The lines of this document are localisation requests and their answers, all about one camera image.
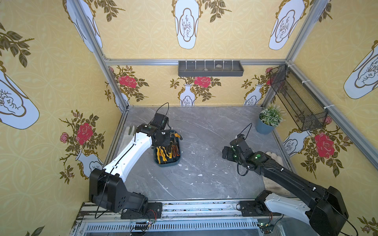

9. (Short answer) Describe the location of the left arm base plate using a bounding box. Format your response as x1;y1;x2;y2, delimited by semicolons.
121;202;162;219

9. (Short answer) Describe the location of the black wire mesh basket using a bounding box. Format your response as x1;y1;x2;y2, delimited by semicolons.
268;65;328;131

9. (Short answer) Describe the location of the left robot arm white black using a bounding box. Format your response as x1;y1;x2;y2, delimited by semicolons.
89;124;172;213

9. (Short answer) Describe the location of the aluminium front rail frame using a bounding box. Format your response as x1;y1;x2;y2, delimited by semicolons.
70;199;316;236

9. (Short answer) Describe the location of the blue flower pot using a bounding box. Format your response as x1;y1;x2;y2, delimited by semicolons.
256;118;275;135

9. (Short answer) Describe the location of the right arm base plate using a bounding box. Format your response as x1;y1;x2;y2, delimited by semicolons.
236;201;271;217

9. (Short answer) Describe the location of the grey wall shelf tray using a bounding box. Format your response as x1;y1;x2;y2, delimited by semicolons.
178;60;245;77

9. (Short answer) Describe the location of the left work glove beige green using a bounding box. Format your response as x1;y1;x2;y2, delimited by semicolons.
121;125;136;145

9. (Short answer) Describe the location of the green white artificial plant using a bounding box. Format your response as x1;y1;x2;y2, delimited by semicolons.
259;104;285;127

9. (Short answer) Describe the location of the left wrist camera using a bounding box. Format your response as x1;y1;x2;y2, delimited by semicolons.
150;113;169;130

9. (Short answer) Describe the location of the teal plastic storage box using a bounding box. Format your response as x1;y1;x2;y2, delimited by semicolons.
154;130;182;167

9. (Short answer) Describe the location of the right work glove beige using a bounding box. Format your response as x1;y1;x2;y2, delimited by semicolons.
262;151;291;197

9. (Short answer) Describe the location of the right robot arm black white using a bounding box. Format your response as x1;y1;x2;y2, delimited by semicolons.
222;134;348;236

